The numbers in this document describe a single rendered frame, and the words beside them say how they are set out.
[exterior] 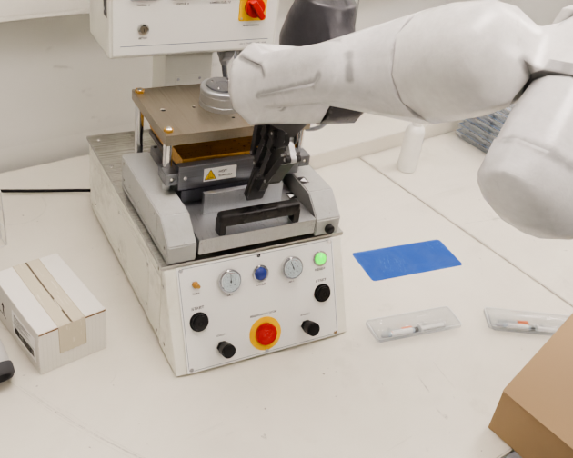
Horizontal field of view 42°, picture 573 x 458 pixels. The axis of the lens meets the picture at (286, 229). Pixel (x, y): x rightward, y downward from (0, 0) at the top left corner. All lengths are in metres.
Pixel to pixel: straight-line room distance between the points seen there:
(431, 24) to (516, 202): 0.18
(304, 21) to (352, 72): 0.24
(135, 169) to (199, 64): 0.26
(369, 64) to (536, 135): 0.20
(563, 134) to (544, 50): 0.09
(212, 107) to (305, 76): 0.52
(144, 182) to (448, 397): 0.65
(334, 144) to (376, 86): 1.21
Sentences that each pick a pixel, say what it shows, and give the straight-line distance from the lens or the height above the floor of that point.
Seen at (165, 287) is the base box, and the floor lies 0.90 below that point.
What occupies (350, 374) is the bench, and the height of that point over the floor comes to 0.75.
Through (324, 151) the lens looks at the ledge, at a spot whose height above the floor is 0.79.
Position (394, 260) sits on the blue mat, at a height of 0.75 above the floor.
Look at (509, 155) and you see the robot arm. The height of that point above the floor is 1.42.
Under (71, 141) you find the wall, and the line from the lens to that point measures 1.88.
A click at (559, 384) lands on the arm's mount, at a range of 1.26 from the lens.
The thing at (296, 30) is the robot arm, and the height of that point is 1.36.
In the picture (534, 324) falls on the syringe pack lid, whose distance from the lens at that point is 1.55.
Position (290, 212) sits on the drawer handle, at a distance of 1.27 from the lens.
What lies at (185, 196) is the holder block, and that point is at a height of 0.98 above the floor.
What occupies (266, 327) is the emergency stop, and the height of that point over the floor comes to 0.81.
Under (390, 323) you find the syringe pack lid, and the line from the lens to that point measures 1.43.
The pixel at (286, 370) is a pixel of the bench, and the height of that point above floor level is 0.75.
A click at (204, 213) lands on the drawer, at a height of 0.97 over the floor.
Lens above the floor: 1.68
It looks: 34 degrees down
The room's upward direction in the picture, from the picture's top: 9 degrees clockwise
